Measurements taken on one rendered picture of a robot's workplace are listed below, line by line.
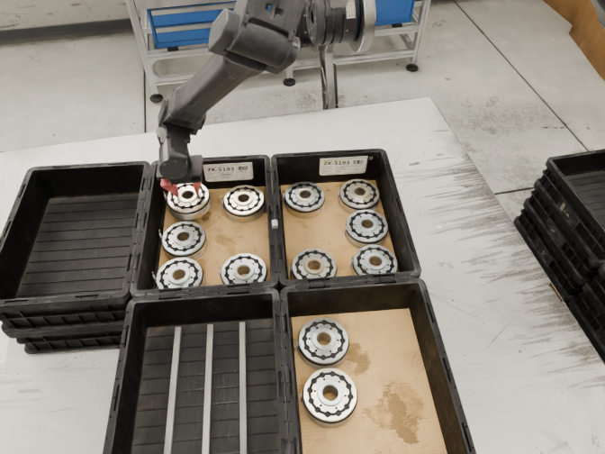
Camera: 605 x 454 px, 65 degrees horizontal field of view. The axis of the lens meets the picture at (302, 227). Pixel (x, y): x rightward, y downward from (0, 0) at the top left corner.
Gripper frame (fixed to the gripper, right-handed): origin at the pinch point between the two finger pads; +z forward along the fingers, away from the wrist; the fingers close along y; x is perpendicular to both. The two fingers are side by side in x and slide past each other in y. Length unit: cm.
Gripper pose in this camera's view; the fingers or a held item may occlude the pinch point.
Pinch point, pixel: (187, 192)
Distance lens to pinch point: 119.2
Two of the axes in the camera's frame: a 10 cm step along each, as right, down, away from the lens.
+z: 0.0, 6.2, 7.8
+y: 10.0, -0.7, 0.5
